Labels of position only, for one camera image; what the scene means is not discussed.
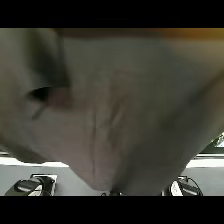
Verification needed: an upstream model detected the grey shirt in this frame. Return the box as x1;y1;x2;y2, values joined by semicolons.
0;27;224;197

